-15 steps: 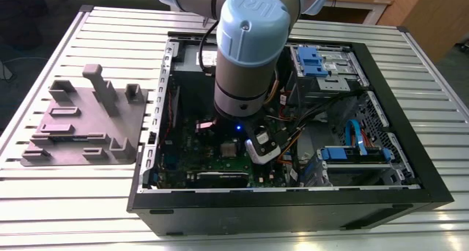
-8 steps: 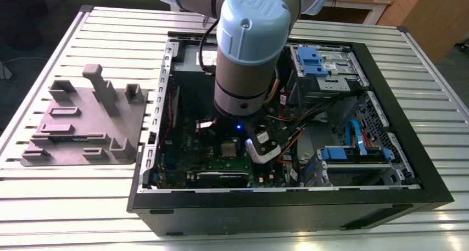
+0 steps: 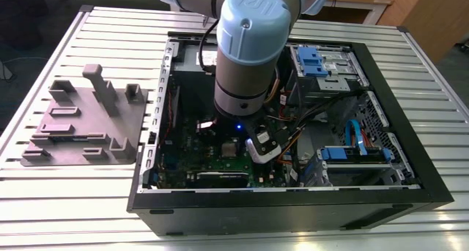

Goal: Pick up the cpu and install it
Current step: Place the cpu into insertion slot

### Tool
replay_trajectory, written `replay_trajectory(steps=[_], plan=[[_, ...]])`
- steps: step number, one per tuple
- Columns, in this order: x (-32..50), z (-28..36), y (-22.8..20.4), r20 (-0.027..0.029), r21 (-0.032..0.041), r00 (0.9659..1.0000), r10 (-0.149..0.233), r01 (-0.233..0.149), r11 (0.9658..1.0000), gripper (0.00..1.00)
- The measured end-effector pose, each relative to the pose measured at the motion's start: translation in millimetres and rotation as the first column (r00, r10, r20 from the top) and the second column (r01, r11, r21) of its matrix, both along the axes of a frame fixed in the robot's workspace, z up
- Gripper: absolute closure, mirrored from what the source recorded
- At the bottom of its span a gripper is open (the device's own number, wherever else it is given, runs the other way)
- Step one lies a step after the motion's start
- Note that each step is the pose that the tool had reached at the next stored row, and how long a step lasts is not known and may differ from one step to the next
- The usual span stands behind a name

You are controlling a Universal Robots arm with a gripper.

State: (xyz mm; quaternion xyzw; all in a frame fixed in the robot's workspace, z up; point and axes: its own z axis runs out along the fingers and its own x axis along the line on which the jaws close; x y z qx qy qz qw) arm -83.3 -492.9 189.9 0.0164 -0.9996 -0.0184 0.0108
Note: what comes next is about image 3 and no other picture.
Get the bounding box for silver green CPU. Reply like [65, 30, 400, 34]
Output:
[221, 142, 240, 158]

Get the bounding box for CPU socket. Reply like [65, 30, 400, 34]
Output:
[217, 140, 242, 161]

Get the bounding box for green motherboard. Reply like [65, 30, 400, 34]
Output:
[156, 116, 294, 188]

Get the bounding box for grey power supply unit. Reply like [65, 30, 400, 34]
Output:
[172, 46, 220, 111]

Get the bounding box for black graphics card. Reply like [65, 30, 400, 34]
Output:
[185, 170, 249, 188]

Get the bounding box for metal drive cage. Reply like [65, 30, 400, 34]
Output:
[281, 44, 369, 105]

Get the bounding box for blue plastic drive latch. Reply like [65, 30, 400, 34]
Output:
[298, 46, 324, 65]
[305, 64, 329, 77]

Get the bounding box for blue carrier disk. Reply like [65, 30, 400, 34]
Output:
[317, 147, 393, 165]

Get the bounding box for grey plastic parts rack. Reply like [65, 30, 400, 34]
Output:
[20, 64, 149, 168]

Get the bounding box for black open PC case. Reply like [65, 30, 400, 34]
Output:
[127, 30, 456, 237]

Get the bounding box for green RAM stick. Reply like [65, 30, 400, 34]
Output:
[49, 135, 92, 142]

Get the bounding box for metal disk bay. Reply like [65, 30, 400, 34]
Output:
[300, 148, 421, 188]

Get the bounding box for wooden cabinet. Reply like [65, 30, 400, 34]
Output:
[388, 0, 469, 64]

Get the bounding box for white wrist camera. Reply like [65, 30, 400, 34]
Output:
[244, 124, 284, 164]

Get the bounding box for orange wire bundle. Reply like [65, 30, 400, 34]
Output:
[276, 149, 294, 165]

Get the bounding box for black cable bundle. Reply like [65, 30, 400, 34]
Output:
[276, 91, 364, 150]

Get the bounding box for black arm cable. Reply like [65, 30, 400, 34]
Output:
[199, 19, 221, 76]

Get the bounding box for blue flat wire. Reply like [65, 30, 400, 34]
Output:
[344, 119, 369, 155]

